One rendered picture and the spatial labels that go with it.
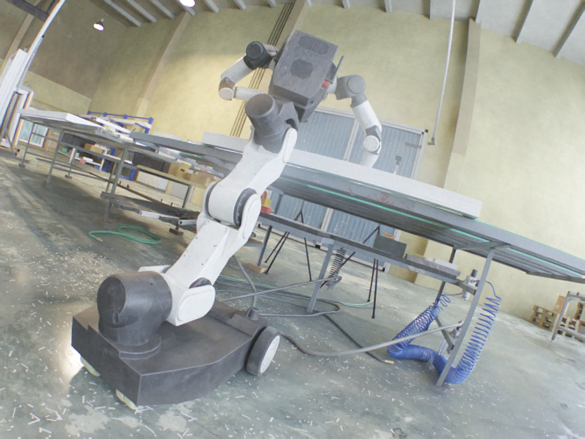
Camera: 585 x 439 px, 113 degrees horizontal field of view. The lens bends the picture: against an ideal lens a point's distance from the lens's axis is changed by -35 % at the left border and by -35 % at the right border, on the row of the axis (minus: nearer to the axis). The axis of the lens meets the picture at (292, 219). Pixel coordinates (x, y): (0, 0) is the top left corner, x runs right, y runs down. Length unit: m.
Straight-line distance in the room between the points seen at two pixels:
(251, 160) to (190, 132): 10.16
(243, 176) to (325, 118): 7.86
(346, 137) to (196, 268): 7.78
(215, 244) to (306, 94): 0.66
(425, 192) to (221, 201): 0.83
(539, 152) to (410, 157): 3.94
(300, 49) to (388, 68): 8.33
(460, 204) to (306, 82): 0.81
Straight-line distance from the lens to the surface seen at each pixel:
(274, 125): 1.10
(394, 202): 1.34
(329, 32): 10.81
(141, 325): 0.78
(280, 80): 1.20
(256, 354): 1.08
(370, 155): 1.47
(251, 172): 1.08
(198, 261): 0.97
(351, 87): 1.35
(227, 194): 1.00
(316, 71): 1.23
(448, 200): 1.31
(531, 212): 8.82
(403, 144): 8.28
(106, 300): 0.77
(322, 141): 8.62
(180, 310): 0.84
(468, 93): 8.86
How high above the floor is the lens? 0.62
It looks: 1 degrees down
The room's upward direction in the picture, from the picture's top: 18 degrees clockwise
